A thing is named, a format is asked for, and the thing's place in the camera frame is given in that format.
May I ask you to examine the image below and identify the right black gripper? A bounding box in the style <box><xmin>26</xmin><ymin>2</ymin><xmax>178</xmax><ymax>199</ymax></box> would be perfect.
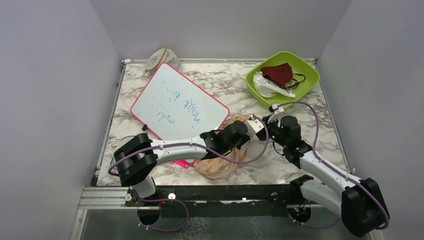
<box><xmin>256</xmin><ymin>114</ymin><xmax>289</xmax><ymax>148</ymax></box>

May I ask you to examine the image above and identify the peach floral mesh laundry bag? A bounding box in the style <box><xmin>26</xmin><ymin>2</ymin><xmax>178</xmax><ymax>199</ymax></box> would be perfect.
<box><xmin>193</xmin><ymin>115</ymin><xmax>249</xmax><ymax>179</ymax></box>

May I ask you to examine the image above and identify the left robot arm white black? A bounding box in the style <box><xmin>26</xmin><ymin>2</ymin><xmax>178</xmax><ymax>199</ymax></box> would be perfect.
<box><xmin>108</xmin><ymin>119</ymin><xmax>269</xmax><ymax>206</ymax></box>

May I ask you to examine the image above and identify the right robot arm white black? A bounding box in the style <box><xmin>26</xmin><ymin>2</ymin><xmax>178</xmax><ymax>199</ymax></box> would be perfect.
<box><xmin>249</xmin><ymin>115</ymin><xmax>390</xmax><ymax>237</ymax></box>

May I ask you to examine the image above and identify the maroon bra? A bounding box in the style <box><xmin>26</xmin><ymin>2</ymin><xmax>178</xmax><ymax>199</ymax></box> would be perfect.
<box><xmin>260</xmin><ymin>62</ymin><xmax>306</xmax><ymax>90</ymax></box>

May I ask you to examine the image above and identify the pink framed whiteboard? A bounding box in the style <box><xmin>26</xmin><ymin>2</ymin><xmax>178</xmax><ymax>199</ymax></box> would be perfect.
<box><xmin>130</xmin><ymin>62</ymin><xmax>230</xmax><ymax>140</ymax></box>

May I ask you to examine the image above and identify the green plastic bin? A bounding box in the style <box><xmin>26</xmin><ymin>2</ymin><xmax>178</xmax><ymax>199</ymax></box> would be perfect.
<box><xmin>245</xmin><ymin>51</ymin><xmax>321</xmax><ymax>108</ymax></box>

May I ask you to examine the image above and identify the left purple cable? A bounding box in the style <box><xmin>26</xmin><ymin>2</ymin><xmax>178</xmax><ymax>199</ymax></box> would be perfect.
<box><xmin>107</xmin><ymin>114</ymin><xmax>270</xmax><ymax>233</ymax></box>

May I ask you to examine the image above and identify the purple cable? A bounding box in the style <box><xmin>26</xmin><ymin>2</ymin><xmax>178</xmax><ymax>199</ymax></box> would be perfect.
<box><xmin>270</xmin><ymin>101</ymin><xmax>390</xmax><ymax>231</ymax></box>
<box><xmin>107</xmin><ymin>114</ymin><xmax>270</xmax><ymax>233</ymax></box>

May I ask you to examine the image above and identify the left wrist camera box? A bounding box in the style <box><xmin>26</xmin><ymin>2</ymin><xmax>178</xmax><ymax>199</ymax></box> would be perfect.
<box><xmin>244</xmin><ymin>114</ymin><xmax>265</xmax><ymax>139</ymax></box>

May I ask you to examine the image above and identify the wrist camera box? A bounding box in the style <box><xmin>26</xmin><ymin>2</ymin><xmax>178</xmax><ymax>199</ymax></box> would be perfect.
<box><xmin>267</xmin><ymin>102</ymin><xmax>285</xmax><ymax>124</ymax></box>
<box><xmin>244</xmin><ymin>114</ymin><xmax>265</xmax><ymax>139</ymax></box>

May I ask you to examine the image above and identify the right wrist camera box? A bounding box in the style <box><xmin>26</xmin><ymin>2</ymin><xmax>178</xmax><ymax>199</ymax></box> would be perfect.
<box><xmin>267</xmin><ymin>102</ymin><xmax>285</xmax><ymax>124</ymax></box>

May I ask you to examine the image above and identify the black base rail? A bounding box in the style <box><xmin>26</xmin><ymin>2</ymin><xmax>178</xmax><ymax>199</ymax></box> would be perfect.
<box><xmin>125</xmin><ymin>184</ymin><xmax>306</xmax><ymax>218</ymax></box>

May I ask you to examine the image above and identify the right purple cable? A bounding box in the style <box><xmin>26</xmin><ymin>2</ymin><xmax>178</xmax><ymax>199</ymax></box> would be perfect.
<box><xmin>270</xmin><ymin>101</ymin><xmax>390</xmax><ymax>231</ymax></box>

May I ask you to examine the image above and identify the aluminium frame rail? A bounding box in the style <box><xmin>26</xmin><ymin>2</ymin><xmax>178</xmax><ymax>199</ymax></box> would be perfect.
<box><xmin>78</xmin><ymin>186</ymin><xmax>129</xmax><ymax>210</ymax></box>

